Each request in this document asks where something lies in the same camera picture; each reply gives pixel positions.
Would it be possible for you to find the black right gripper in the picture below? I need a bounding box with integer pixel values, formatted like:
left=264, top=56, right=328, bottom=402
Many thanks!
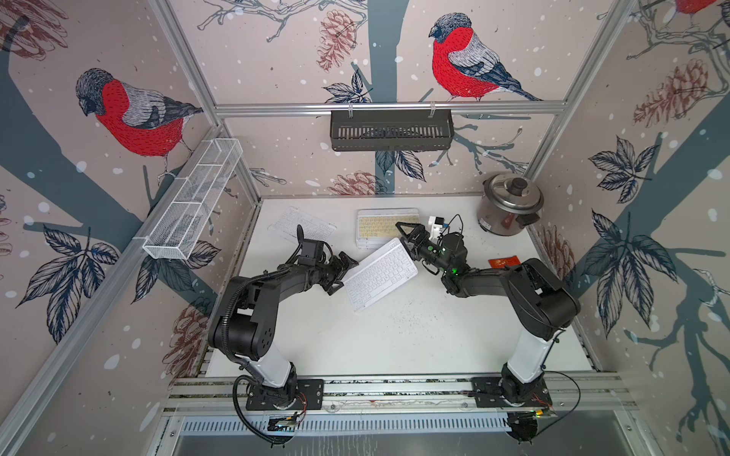
left=398, top=222, right=454, bottom=277

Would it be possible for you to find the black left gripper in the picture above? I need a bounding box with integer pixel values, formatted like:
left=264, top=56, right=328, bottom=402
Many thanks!
left=314, top=250, right=359, bottom=294

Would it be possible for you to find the white keyboard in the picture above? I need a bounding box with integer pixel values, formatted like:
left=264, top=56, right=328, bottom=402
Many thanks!
left=343, top=239, right=418, bottom=313
left=268, top=206, right=336, bottom=244

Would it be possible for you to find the green keyboard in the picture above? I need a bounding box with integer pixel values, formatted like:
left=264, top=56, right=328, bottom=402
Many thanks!
left=355, top=239, right=392, bottom=251

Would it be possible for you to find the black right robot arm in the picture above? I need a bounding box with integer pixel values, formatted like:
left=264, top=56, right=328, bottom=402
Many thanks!
left=395, top=222, right=581, bottom=407

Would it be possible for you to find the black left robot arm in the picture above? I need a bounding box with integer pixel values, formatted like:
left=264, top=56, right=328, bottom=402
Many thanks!
left=207, top=239, right=359, bottom=410

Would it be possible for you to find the red small packet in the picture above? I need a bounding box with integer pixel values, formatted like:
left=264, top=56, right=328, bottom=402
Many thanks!
left=489, top=256, right=521, bottom=269

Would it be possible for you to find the steel rice cooker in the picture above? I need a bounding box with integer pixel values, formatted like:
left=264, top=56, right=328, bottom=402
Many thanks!
left=476, top=173, right=545, bottom=237

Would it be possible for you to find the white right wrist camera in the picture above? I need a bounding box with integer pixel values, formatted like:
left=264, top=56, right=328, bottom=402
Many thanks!
left=428, top=216, right=446, bottom=239

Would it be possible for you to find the black hanging wire basket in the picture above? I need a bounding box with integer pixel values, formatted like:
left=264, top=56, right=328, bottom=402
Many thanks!
left=330, top=109, right=454, bottom=152

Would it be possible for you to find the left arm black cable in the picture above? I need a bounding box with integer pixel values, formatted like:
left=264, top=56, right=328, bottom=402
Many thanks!
left=219, top=272, right=303, bottom=447

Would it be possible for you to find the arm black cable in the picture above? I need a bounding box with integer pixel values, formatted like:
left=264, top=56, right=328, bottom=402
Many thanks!
left=219, top=272, right=303, bottom=447
left=532, top=335, right=583, bottom=437

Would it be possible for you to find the white wire mesh basket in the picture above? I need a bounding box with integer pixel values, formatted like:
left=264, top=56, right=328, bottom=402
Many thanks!
left=143, top=138, right=243, bottom=260

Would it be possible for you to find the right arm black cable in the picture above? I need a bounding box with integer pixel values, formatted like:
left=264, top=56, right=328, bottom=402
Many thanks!
left=532, top=335, right=583, bottom=437

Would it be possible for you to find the aluminium frame rail base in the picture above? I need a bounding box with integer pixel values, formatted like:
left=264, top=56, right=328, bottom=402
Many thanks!
left=164, top=372, right=637, bottom=417

